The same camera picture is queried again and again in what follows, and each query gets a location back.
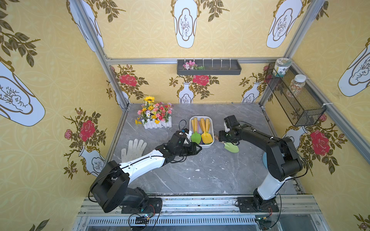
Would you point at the black wire mesh basket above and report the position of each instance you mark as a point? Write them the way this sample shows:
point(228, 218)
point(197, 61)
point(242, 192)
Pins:
point(303, 108)

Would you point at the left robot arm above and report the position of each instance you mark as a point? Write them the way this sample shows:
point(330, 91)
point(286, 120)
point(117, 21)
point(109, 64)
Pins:
point(111, 188)

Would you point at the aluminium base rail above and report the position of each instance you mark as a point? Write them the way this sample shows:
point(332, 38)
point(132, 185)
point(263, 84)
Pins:
point(289, 213)

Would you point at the small pink flowers on shelf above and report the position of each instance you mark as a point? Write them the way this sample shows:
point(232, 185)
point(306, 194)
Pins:
point(191, 65)

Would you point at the dark wall shelf tray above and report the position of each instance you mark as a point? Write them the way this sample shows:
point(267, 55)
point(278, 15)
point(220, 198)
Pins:
point(213, 67)

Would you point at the white work glove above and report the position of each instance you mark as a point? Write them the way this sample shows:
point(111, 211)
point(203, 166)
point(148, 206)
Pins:
point(134, 150)

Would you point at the white plastic storage box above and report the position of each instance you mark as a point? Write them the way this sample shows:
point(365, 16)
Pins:
point(211, 131)

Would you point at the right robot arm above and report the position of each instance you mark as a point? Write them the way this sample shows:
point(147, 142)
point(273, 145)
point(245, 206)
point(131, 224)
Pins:
point(283, 161)

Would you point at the jar with patterned lid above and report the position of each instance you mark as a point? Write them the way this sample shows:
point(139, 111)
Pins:
point(281, 67)

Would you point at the green trowel brown wooden handle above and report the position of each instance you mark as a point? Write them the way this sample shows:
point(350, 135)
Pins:
point(230, 146)

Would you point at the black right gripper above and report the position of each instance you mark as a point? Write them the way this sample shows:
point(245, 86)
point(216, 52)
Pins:
point(224, 136)

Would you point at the green narrow trowel yellow handle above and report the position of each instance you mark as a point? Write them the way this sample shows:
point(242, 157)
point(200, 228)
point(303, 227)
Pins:
point(195, 137)

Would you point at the light blue dustpan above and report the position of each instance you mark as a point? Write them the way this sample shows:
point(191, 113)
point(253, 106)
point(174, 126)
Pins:
point(264, 159)

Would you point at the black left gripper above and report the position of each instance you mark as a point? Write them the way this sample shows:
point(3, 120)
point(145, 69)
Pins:
point(186, 147)

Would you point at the clear jar white lid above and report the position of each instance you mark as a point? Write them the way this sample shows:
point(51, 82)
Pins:
point(296, 85)

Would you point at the artificial flowers white fence planter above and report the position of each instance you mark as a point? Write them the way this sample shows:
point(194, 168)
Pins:
point(154, 115)

